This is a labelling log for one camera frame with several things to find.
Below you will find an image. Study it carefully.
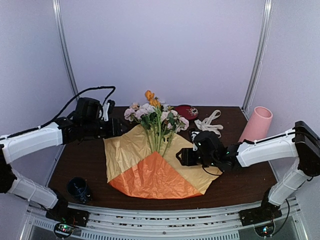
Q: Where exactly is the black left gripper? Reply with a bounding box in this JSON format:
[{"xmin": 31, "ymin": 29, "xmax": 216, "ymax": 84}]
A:
[{"xmin": 82, "ymin": 117, "xmax": 130, "ymax": 139}]

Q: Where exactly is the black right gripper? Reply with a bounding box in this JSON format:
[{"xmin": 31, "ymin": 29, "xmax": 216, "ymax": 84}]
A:
[{"xmin": 176, "ymin": 148, "xmax": 218, "ymax": 168}]

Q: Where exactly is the grey printed ribbon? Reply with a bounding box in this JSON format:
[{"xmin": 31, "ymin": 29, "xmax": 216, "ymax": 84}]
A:
[{"xmin": 194, "ymin": 109, "xmax": 224, "ymax": 138}]

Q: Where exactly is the orange flower bouquet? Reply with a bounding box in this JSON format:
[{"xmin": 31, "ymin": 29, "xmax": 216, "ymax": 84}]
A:
[{"xmin": 124, "ymin": 90, "xmax": 189, "ymax": 157}]

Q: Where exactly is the orange yellow wrapping paper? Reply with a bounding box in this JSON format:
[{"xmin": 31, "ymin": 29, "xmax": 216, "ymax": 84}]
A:
[{"xmin": 104, "ymin": 125, "xmax": 222, "ymax": 200}]

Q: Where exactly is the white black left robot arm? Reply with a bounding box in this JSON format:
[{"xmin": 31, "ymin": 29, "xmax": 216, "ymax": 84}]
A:
[{"xmin": 0, "ymin": 97, "xmax": 126, "ymax": 222}]

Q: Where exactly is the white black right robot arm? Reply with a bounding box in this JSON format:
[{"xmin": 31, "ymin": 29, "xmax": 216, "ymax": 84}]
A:
[{"xmin": 175, "ymin": 121, "xmax": 320, "ymax": 221}]

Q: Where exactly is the pink cylindrical vase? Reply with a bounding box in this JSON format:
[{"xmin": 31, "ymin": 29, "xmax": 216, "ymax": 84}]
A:
[{"xmin": 238, "ymin": 106, "xmax": 273, "ymax": 142}]

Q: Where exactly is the dark blue cup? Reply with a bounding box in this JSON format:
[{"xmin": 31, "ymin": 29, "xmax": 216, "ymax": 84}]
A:
[{"xmin": 66, "ymin": 176, "xmax": 93, "ymax": 204}]

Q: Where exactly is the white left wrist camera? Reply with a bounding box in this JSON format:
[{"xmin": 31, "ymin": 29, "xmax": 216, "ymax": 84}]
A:
[{"xmin": 102, "ymin": 99, "xmax": 115, "ymax": 122}]

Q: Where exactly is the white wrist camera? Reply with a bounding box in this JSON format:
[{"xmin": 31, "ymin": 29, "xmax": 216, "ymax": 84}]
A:
[
  {"xmin": 188, "ymin": 128, "xmax": 200, "ymax": 151},
  {"xmin": 102, "ymin": 99, "xmax": 115, "ymax": 122}
]

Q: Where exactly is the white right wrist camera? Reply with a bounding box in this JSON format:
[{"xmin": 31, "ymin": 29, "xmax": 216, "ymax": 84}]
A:
[{"xmin": 188, "ymin": 128, "xmax": 200, "ymax": 151}]

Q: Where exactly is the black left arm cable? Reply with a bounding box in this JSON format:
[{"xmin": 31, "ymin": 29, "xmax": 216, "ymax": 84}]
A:
[{"xmin": 37, "ymin": 85, "xmax": 117, "ymax": 128}]

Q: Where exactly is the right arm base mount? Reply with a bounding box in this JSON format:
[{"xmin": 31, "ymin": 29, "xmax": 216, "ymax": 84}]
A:
[{"xmin": 238, "ymin": 206, "xmax": 282, "ymax": 238}]

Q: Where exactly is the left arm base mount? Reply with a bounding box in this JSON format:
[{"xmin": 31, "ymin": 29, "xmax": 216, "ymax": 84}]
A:
[{"xmin": 41, "ymin": 199, "xmax": 90, "ymax": 240}]

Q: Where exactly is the left aluminium frame post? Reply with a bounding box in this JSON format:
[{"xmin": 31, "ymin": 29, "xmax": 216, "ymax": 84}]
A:
[{"xmin": 52, "ymin": 0, "xmax": 79, "ymax": 96}]

